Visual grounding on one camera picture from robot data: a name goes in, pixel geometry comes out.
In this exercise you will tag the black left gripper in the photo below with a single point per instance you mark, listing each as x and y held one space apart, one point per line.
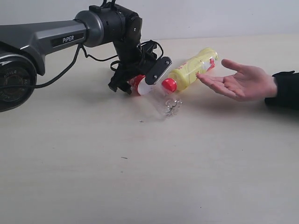
137 59

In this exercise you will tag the clear red-label cola bottle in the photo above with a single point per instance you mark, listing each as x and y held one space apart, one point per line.
161 95

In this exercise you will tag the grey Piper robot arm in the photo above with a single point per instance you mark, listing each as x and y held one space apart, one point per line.
23 49

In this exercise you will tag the yellow bottle with red cap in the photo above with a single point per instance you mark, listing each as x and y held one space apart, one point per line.
186 74

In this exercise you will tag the bare open human hand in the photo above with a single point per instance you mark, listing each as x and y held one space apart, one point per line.
249 83

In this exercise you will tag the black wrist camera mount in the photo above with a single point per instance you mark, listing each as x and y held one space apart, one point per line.
108 5

